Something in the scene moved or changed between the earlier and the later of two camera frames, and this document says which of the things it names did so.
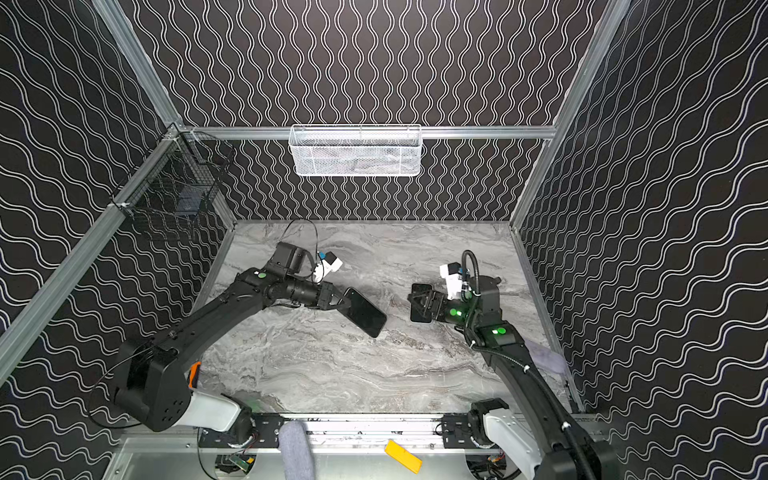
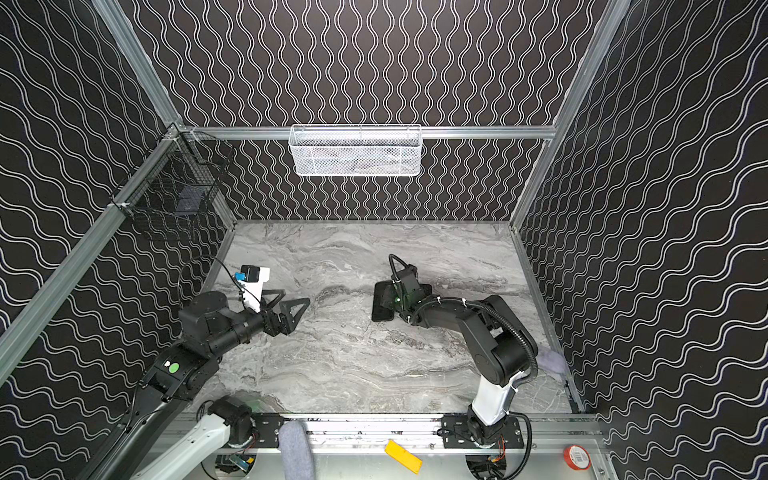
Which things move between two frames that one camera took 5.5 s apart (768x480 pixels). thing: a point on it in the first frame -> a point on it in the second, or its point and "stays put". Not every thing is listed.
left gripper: [330, 296] -> [271, 319]
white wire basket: [356, 150] stays put
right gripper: [432, 306] -> [399, 301]
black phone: [363, 313] -> [383, 307]
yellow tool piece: [404, 456] stays put
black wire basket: [181, 173] stays put
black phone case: [363, 313] -> [384, 301]
